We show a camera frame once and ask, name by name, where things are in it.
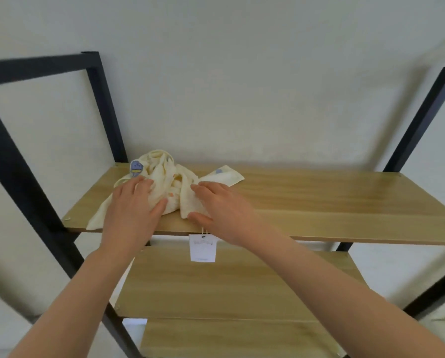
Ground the person's right forearm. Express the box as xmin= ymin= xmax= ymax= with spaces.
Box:
xmin=241 ymin=233 xmax=445 ymax=358

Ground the person's left hand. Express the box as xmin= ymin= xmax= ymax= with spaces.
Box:
xmin=100 ymin=176 xmax=168 ymax=258

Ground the cream printed cloth garment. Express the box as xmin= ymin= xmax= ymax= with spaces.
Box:
xmin=86 ymin=149 xmax=245 ymax=231

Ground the person's left forearm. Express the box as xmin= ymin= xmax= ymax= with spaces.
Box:
xmin=7 ymin=247 xmax=136 ymax=358

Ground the person's right hand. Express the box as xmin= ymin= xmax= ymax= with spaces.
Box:
xmin=187 ymin=181 xmax=268 ymax=247

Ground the black metal shelf frame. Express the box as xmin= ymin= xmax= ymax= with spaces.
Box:
xmin=0 ymin=51 xmax=445 ymax=358

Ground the white paper hang tag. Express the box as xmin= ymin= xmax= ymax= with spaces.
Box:
xmin=189 ymin=227 xmax=218 ymax=263

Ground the light wooden shelf board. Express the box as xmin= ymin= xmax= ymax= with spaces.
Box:
xmin=114 ymin=240 xmax=369 ymax=323
xmin=140 ymin=317 xmax=349 ymax=358
xmin=63 ymin=163 xmax=445 ymax=246

